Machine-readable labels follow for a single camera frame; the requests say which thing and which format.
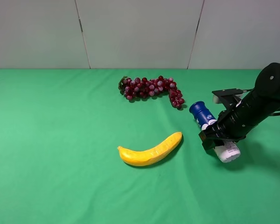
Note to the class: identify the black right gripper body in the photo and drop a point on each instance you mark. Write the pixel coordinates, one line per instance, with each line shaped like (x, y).
(229, 126)

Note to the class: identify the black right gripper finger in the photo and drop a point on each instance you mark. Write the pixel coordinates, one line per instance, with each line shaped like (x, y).
(209, 139)

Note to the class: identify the blue and white bottle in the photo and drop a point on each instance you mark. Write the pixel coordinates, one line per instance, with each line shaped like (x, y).
(226, 150)

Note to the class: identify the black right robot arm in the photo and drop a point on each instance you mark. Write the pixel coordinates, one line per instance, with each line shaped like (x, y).
(244, 109)

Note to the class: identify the yellow banana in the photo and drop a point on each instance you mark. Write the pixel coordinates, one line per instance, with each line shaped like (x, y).
(150, 156)

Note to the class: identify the red grape bunch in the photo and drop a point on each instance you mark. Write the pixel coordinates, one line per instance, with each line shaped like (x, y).
(142, 88)

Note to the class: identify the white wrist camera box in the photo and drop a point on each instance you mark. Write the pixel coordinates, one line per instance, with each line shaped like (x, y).
(228, 97)

